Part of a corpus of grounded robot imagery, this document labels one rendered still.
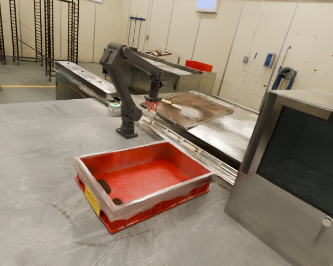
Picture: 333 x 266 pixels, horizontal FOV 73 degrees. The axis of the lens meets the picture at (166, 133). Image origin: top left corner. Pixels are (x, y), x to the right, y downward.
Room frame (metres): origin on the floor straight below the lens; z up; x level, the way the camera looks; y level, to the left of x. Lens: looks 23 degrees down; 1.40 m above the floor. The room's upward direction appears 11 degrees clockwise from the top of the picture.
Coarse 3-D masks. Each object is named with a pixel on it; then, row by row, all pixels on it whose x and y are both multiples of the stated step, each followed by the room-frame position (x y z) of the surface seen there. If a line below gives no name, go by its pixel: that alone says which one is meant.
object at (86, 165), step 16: (144, 144) 0.94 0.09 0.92; (160, 144) 0.99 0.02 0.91; (80, 160) 0.71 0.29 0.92; (96, 160) 0.77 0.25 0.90; (112, 160) 0.82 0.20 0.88; (128, 160) 0.87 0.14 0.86; (144, 160) 0.94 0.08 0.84; (176, 160) 0.96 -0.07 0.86; (192, 160) 0.90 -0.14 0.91; (80, 176) 0.66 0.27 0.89; (192, 176) 0.88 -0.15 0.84; (208, 176) 0.78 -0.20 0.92; (96, 192) 0.57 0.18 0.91; (160, 192) 0.62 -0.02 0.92; (176, 192) 0.66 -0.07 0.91; (112, 208) 0.50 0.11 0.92; (128, 208) 0.52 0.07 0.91; (144, 208) 0.56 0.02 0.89
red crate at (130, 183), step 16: (160, 160) 1.00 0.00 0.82; (96, 176) 0.77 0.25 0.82; (112, 176) 0.79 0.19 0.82; (128, 176) 0.81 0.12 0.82; (144, 176) 0.83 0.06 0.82; (160, 176) 0.86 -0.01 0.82; (176, 176) 0.88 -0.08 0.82; (112, 192) 0.69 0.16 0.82; (128, 192) 0.71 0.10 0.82; (144, 192) 0.73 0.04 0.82; (192, 192) 0.75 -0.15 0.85; (160, 208) 0.64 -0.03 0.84; (112, 224) 0.51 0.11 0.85; (128, 224) 0.54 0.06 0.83
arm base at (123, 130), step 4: (124, 124) 1.21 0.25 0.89; (128, 124) 1.21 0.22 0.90; (132, 124) 1.23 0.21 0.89; (116, 128) 1.25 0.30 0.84; (120, 128) 1.22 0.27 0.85; (124, 128) 1.20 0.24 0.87; (128, 128) 1.21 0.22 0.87; (132, 128) 1.23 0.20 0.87; (120, 132) 1.21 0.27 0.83; (124, 132) 1.20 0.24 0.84; (128, 132) 1.20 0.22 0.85; (132, 132) 1.22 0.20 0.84; (136, 132) 1.25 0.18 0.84; (124, 136) 1.19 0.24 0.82; (128, 136) 1.18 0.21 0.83; (132, 136) 1.20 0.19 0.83; (136, 136) 1.23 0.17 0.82
